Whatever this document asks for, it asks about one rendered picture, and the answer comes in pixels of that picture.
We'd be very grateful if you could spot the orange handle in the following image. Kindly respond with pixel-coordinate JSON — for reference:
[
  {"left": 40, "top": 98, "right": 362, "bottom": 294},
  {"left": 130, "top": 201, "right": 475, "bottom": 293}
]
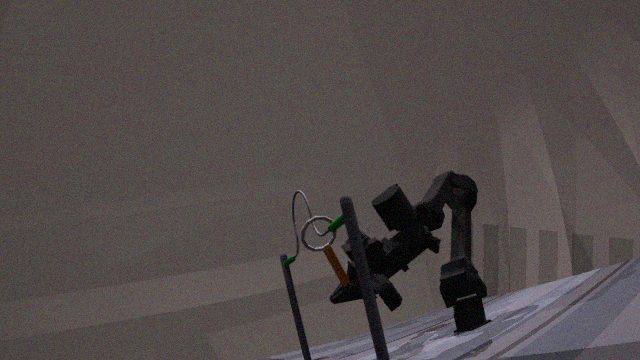
[{"left": 301, "top": 216, "right": 351, "bottom": 288}]

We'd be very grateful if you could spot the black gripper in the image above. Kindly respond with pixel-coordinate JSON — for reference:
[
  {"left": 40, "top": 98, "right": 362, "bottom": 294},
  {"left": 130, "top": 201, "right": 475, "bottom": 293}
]
[{"left": 329, "top": 237, "right": 411, "bottom": 312}]

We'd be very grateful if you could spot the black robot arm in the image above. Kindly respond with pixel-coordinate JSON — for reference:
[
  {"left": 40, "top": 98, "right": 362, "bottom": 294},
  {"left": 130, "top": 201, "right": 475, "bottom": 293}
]
[{"left": 359, "top": 171, "right": 492, "bottom": 333}]

